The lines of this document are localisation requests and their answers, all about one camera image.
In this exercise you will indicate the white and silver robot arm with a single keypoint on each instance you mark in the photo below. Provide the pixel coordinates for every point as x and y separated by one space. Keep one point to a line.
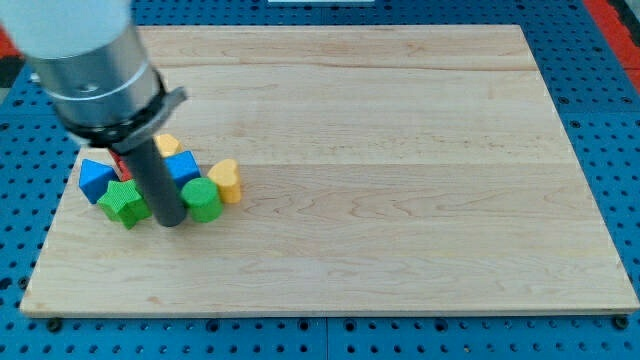
91 62

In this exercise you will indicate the yellow heart block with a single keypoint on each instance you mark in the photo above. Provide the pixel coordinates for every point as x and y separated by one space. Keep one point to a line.
226 176

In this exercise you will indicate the light wooden board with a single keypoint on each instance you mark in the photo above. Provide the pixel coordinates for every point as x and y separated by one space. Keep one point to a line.
386 171

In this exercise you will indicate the yellow pentagon block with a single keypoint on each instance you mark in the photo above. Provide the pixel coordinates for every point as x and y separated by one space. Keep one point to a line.
168 145

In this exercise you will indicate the blue triangle block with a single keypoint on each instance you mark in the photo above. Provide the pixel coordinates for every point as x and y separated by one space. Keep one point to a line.
94 179

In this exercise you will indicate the blue cube block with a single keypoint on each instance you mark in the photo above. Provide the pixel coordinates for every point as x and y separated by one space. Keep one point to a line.
183 168

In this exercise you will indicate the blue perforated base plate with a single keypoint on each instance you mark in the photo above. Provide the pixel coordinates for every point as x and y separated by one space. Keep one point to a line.
597 103

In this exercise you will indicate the green star block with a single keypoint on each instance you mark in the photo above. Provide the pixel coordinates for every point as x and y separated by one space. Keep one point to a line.
124 203

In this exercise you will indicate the green cylinder block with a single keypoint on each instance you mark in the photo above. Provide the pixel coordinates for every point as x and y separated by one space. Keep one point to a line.
201 197

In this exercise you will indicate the red block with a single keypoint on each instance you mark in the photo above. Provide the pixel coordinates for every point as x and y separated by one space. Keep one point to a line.
122 169

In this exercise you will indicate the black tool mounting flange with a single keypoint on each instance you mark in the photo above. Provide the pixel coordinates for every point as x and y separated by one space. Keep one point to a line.
128 133

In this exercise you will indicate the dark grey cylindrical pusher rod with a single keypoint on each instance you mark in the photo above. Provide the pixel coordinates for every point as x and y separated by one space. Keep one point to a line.
155 182

